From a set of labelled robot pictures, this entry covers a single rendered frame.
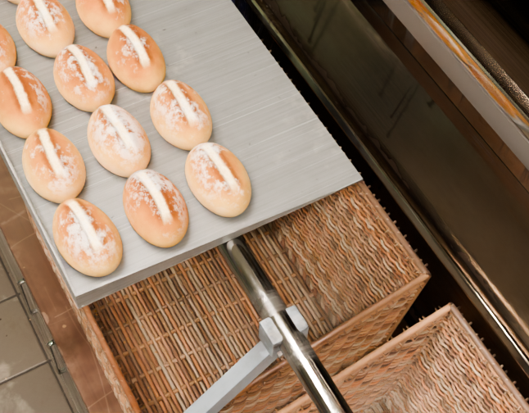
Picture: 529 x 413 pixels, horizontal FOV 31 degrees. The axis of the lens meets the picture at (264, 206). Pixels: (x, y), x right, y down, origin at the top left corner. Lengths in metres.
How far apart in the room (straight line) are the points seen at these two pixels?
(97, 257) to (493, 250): 0.56
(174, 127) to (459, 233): 0.46
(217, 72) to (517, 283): 0.48
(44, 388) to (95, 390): 0.66
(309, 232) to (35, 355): 0.89
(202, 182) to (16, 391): 1.32
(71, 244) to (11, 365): 1.33
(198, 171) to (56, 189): 0.16
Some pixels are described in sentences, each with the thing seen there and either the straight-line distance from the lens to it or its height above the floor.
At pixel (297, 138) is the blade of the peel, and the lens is 1.15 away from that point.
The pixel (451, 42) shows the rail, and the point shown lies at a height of 1.42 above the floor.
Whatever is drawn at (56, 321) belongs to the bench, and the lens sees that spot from 1.71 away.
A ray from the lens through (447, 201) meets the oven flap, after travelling 1.36.
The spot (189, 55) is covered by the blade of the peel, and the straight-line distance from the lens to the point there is 1.23.
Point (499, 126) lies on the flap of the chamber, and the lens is 0.91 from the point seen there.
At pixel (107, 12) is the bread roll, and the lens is 1.23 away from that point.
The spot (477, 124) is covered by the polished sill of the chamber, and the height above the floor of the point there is 1.15.
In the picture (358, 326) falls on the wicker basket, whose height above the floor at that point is 0.79.
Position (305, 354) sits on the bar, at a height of 1.17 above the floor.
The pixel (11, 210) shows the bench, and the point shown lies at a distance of 1.84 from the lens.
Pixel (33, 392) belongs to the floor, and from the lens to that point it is 2.29.
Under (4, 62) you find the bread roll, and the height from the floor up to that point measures 1.21.
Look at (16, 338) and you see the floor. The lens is 2.36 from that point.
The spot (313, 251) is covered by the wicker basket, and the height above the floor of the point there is 0.65.
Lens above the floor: 2.08
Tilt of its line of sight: 57 degrees down
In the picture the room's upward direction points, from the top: 4 degrees clockwise
